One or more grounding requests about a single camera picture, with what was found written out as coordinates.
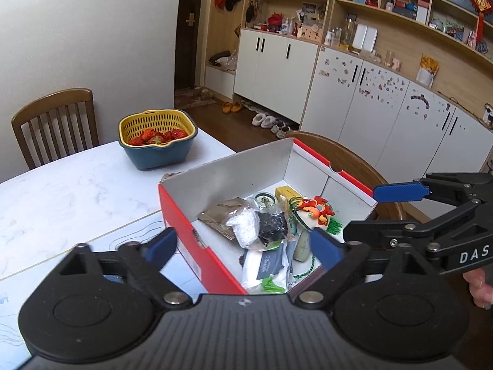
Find brown wooden chair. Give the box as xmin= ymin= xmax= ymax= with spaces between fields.
xmin=11 ymin=88 xmax=100 ymax=170

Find black beads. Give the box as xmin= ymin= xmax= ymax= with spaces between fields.
xmin=257 ymin=211 xmax=288 ymax=243

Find white wall cabinets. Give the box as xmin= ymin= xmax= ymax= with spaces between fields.
xmin=204 ymin=0 xmax=493 ymax=216

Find silver foil snack packet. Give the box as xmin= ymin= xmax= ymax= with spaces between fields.
xmin=197 ymin=197 xmax=250 ymax=241

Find person's right hand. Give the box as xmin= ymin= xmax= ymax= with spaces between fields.
xmin=463 ymin=268 xmax=493 ymax=309

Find white shoes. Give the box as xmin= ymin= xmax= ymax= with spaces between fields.
xmin=251 ymin=113 xmax=291 ymax=139

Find red white cardboard box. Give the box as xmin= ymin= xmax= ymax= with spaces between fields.
xmin=159 ymin=139 xmax=376 ymax=295

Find clear bag with dark card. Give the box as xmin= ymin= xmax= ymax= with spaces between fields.
xmin=241 ymin=243 xmax=291 ymax=294

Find yellow blue strainer basket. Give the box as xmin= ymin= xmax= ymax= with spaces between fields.
xmin=119 ymin=109 xmax=198 ymax=171

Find red dragon charm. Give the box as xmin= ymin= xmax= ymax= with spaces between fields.
xmin=297 ymin=196 xmax=335 ymax=226

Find strawberries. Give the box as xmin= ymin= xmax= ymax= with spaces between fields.
xmin=128 ymin=128 xmax=189 ymax=146

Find yellow small cardboard box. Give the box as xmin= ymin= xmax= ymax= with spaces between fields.
xmin=275 ymin=185 xmax=303 ymax=207

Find orange slippers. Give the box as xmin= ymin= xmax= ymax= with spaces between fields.
xmin=222 ymin=101 xmax=243 ymax=114

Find olive green oval case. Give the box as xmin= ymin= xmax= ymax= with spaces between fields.
xmin=293 ymin=230 xmax=311 ymax=262

